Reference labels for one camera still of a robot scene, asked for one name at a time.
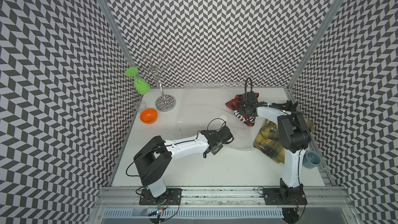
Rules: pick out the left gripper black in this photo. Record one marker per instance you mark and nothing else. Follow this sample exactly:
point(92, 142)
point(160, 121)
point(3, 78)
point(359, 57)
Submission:
point(221, 146)

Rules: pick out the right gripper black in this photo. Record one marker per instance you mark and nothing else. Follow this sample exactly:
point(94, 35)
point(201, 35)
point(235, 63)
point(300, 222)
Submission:
point(241, 110)

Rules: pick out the red black plaid shirt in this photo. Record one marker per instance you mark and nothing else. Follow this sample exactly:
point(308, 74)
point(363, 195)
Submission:
point(237, 105)

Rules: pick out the yellow plaid shirt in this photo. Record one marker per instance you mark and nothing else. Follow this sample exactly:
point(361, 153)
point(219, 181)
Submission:
point(267, 141)

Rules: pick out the clear plastic vacuum bag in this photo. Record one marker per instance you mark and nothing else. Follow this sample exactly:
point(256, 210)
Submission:
point(203, 106)

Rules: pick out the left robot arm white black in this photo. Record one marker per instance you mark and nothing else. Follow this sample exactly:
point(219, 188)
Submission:
point(153, 159)

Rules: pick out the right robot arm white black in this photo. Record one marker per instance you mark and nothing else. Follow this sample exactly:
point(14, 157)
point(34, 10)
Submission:
point(293, 134)

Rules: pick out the black folded shirt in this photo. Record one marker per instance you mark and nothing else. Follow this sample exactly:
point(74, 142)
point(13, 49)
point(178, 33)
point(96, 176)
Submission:
point(288, 106)

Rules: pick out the chrome glass holder stand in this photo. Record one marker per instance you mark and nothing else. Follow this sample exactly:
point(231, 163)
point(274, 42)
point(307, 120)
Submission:
point(166, 102)

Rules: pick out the orange plastic bowl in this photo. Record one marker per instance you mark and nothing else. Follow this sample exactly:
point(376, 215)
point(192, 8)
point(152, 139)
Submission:
point(149, 116)

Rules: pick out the grey blue cup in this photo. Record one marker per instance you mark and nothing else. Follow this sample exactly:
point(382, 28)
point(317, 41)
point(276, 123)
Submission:
point(311, 160)

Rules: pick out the clear plastic cup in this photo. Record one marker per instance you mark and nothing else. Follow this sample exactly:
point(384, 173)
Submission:
point(140, 106)

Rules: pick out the green plastic wine glass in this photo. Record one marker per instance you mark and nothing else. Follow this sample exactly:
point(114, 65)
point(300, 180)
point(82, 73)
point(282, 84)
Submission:
point(141, 86)

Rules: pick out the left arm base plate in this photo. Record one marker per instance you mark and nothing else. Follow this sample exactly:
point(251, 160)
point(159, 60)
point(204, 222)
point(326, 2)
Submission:
point(172, 196)

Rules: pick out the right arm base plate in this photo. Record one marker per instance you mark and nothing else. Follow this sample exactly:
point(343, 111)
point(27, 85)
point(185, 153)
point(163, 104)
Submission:
point(279, 196)

